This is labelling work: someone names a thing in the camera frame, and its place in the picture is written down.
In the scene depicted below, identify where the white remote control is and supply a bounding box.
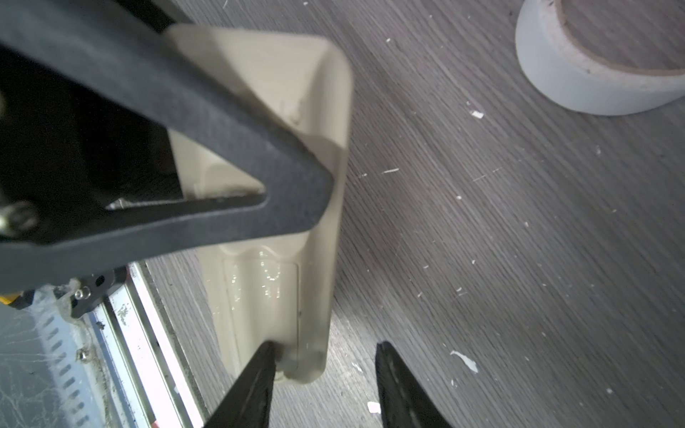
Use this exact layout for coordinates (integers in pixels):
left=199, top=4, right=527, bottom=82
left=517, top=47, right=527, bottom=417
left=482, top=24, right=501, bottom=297
left=165, top=24, right=354, bottom=383

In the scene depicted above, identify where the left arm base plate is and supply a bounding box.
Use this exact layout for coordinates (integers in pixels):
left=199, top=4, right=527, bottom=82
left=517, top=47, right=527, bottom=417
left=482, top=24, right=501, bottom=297
left=71, top=267, right=128, bottom=319

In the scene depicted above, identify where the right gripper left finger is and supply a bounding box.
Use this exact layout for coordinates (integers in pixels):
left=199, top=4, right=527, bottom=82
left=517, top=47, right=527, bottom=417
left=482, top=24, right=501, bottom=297
left=204, top=341, right=276, bottom=428

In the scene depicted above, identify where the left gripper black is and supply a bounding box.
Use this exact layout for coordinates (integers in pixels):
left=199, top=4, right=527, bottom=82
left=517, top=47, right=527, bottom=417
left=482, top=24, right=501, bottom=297
left=1, top=1, right=319, bottom=294

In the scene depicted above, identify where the white slotted cable duct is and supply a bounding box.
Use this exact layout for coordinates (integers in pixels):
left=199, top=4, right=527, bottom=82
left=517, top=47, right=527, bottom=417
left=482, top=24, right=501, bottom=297
left=30, top=289, right=109, bottom=427

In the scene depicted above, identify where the roll of clear tape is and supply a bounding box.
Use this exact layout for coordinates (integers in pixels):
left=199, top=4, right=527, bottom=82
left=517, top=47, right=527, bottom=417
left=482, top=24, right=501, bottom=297
left=515, top=1, right=684, bottom=116

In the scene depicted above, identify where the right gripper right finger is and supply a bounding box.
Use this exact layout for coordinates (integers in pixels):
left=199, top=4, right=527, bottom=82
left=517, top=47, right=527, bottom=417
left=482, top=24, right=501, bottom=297
left=375, top=342, right=451, bottom=428

